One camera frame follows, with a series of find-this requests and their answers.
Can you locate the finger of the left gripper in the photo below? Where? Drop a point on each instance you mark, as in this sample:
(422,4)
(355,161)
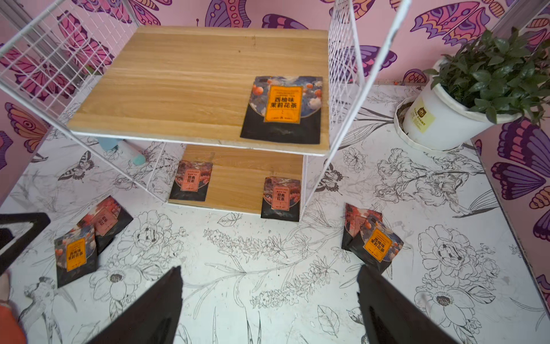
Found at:
(18,231)

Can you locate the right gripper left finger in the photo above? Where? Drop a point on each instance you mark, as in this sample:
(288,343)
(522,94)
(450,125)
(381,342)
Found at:
(153,318)

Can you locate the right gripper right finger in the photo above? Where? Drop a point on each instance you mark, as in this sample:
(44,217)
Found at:
(389,317)

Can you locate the orange tea bag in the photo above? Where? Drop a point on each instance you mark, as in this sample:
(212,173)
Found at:
(75,255)
(284,110)
(376,244)

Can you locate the red tea bag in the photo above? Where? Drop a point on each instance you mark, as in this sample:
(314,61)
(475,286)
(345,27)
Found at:
(354,218)
(108,219)
(281,199)
(191,181)

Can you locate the bottom wooden shelf board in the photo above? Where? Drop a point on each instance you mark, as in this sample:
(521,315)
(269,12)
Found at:
(238,175)

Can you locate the wooden shelf board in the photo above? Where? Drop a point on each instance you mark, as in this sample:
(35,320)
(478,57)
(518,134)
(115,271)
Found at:
(192,85)
(238,175)

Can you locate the middle wooden shelf board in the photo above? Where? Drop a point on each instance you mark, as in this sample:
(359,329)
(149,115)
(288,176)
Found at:
(192,85)

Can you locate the green potted plant white pot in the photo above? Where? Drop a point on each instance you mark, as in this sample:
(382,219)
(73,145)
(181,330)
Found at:
(490,81)

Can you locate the white wire shelf rack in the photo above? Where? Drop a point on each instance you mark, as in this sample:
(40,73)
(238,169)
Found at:
(344,89)

